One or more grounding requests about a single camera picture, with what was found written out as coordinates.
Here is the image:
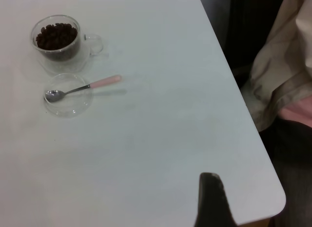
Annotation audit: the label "metal spoon with pink handle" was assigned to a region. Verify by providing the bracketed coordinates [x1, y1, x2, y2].
[43, 75, 122, 103]

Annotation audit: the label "pink garment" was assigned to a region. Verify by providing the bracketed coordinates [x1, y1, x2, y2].
[277, 96, 312, 128]

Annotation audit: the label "dark coffee beans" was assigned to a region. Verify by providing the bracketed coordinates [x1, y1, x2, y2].
[36, 22, 78, 61]

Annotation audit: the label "small clear glass dish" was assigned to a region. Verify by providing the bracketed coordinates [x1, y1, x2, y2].
[43, 73, 95, 119]

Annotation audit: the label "clear glass handled cup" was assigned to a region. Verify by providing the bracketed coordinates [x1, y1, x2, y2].
[30, 15, 104, 62]

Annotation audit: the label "dark trousers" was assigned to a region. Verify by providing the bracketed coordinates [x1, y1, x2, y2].
[257, 118, 312, 227]

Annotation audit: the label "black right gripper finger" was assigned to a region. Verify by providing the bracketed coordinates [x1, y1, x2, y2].
[194, 172, 237, 227]

